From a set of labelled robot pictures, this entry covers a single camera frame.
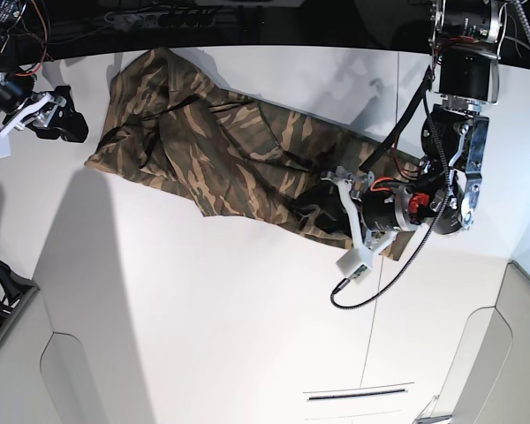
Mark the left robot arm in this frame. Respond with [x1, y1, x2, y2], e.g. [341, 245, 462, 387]
[293, 1, 507, 264]

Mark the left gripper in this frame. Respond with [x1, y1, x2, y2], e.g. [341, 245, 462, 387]
[291, 167, 418, 261]

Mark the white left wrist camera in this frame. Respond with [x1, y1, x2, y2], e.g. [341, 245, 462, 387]
[337, 248, 373, 281]

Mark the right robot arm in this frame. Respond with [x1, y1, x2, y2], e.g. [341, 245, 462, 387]
[0, 1, 89, 144]

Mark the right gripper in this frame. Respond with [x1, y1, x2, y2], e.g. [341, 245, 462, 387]
[0, 86, 89, 143]

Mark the camouflage T-shirt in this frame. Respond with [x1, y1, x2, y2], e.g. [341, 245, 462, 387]
[86, 48, 377, 248]

